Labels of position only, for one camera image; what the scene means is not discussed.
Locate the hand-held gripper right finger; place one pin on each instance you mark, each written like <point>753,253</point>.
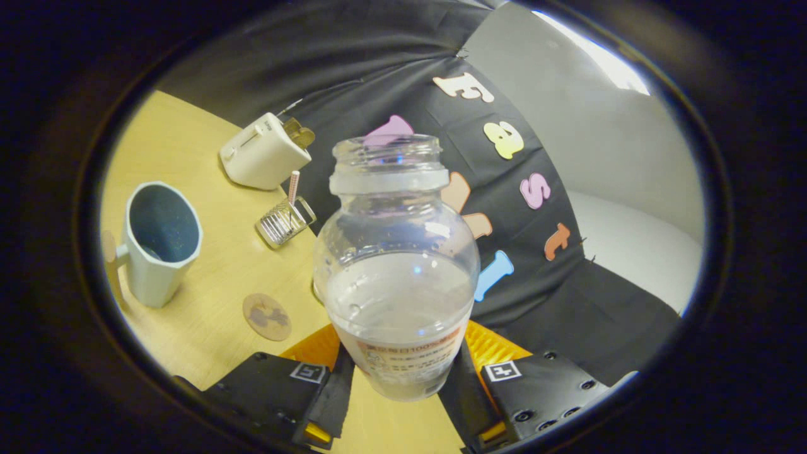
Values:
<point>542,391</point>

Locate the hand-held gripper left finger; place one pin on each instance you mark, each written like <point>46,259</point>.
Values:
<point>271,384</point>

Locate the round brown coaster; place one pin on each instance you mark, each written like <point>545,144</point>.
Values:
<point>267,316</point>

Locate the clear plastic juice bottle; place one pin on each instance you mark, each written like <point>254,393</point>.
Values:
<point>397,296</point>

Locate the light blue cup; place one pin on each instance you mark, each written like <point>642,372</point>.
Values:
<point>154,277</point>

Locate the wooden table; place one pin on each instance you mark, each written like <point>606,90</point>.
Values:
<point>208,302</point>

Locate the red white striped straw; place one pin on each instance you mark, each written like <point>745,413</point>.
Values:
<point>294,186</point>

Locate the white toaster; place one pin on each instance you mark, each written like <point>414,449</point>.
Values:
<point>258,154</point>

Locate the brown toast slice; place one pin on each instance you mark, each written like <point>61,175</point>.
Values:
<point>291,126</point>
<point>306,137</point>

